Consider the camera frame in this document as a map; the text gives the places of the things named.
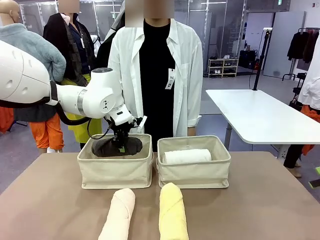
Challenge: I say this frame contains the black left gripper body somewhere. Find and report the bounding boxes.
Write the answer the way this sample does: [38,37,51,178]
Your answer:
[111,119,138,144]

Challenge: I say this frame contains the dark grey towel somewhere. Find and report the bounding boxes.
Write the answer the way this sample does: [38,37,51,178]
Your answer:
[91,136,144,158]

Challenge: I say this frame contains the white towel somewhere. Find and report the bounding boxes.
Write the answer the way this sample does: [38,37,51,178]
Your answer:
[163,149,212,165]

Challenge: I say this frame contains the cream towel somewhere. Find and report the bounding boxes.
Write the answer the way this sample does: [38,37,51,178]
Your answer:
[97,187,136,240]

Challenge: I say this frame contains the yellow towel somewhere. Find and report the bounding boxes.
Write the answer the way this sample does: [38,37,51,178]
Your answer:
[159,182,190,240]

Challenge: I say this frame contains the cream fabric basket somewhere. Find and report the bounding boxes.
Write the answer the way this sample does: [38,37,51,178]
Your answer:
[156,134,232,190]
[77,133,154,190]

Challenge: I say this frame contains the black t-shirt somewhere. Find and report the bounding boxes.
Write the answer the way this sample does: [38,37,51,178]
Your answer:
[138,19,176,152]

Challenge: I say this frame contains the white paper hang tag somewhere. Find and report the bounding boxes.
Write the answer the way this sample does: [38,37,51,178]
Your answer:
[164,67,176,90]

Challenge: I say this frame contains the orange garment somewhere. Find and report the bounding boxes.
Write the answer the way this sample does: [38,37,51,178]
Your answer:
[300,104,320,156]

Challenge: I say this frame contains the grey black hanging coat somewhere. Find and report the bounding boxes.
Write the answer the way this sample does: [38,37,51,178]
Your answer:
[96,0,126,73]

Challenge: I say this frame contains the white table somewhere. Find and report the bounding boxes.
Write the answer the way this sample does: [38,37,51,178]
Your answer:
[205,89,320,160]

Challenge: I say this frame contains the person in white shirt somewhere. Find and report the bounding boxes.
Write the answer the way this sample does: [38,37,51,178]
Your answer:
[107,17,203,138]

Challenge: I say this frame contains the person in white coat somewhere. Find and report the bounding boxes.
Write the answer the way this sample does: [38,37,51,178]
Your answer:
[283,32,320,178]

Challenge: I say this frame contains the person in yellow skirt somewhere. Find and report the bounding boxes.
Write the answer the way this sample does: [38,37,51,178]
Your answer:
[43,0,103,151]

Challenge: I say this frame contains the orange cloth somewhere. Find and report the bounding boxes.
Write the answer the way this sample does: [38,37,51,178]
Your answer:
[0,106,15,134]

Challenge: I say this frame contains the mannequin in blue fleece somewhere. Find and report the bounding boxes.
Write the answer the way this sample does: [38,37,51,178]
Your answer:
[0,0,67,154]

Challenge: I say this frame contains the wooden shoe rack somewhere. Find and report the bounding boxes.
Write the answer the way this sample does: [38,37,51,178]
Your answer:
[207,57,240,78]

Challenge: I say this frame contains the black pole stand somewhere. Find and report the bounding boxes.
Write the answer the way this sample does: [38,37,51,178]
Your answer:
[252,27,273,91]

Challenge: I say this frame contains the clothes rack with dark garments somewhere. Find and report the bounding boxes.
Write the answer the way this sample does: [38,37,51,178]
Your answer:
[286,27,320,64]

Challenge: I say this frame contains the black bags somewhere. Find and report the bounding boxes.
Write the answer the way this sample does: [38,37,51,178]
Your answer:
[238,49,258,69]

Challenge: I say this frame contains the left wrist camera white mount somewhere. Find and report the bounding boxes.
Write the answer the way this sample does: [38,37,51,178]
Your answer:
[133,115,148,134]

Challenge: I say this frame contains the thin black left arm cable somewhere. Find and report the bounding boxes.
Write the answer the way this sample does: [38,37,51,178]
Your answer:
[86,116,116,140]

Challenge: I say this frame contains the black left arm cable sleeve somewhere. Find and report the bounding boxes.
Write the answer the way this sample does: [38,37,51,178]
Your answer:
[0,81,91,126]

